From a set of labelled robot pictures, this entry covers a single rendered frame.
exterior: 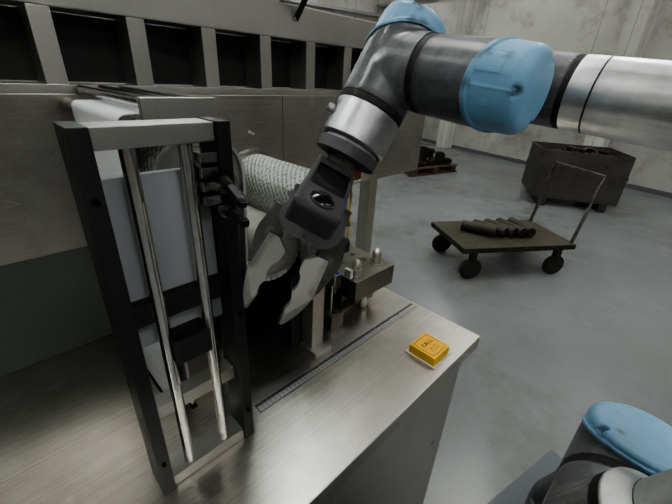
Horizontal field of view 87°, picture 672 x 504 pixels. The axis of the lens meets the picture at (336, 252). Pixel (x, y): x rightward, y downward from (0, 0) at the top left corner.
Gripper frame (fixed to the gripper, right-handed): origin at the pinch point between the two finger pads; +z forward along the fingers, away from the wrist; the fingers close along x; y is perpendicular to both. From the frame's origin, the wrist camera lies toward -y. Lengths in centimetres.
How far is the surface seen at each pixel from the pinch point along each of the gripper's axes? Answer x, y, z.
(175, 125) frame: 17.5, 1.3, -13.1
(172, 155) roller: 21.8, 15.5, -9.1
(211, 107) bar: 19.4, 14.1, -17.7
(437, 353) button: -41, 38, 5
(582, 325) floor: -209, 190, -25
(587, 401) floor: -179, 128, 13
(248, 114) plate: 26, 59, -25
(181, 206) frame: 15.0, 6.6, -4.6
